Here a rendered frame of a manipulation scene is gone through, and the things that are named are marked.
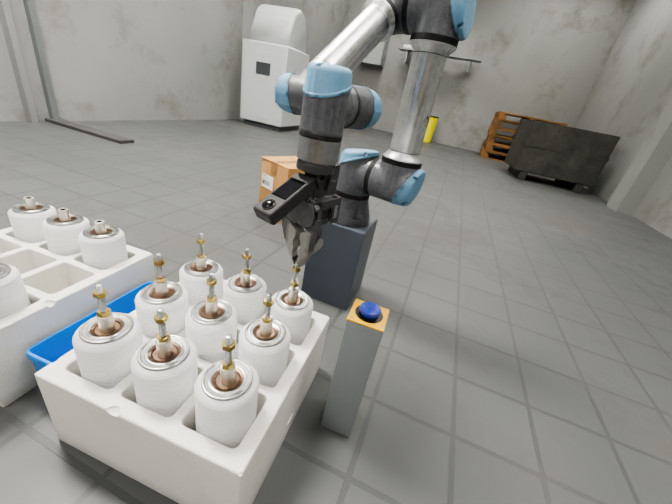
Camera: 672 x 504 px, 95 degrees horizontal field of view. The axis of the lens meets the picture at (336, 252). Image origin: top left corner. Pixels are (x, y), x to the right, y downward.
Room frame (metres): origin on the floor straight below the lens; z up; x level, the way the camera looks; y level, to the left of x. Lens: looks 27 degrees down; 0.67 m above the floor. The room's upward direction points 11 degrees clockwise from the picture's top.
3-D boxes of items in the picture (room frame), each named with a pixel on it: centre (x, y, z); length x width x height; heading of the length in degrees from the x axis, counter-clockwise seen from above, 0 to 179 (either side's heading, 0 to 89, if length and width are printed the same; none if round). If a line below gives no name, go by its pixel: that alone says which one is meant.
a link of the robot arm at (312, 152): (0.57, 0.07, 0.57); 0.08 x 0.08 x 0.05
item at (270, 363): (0.44, 0.10, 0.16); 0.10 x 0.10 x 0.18
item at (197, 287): (0.61, 0.30, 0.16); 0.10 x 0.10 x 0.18
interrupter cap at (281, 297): (0.56, 0.07, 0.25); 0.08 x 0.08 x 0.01
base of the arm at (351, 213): (1.00, -0.01, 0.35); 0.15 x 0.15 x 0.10
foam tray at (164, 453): (0.47, 0.22, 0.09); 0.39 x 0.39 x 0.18; 77
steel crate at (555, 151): (5.18, -2.95, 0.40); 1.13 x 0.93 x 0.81; 74
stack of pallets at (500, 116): (7.15, -3.28, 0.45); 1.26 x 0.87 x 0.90; 74
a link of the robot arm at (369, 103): (0.67, 0.03, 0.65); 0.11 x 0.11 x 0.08; 62
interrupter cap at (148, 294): (0.49, 0.33, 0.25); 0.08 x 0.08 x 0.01
